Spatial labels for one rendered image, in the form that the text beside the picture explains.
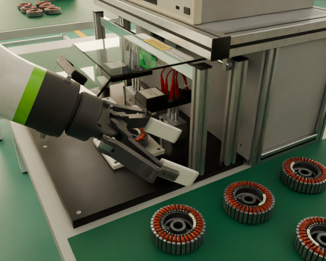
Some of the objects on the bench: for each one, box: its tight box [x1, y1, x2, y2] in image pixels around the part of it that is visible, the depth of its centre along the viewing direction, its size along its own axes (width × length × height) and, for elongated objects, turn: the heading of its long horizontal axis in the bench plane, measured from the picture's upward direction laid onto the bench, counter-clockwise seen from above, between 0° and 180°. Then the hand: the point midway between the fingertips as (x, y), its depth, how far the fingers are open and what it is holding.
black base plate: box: [26, 80, 244, 229], centre depth 108 cm, size 47×64×2 cm
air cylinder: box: [159, 112, 187, 141], centre depth 102 cm, size 5×8×6 cm
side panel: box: [245, 36, 326, 167], centre depth 92 cm, size 28×3×32 cm, turn 120°
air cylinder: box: [125, 85, 144, 106], centre depth 121 cm, size 5×8×6 cm
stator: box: [151, 204, 205, 254], centre depth 72 cm, size 11×11×4 cm
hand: (180, 154), depth 63 cm, fingers open, 13 cm apart
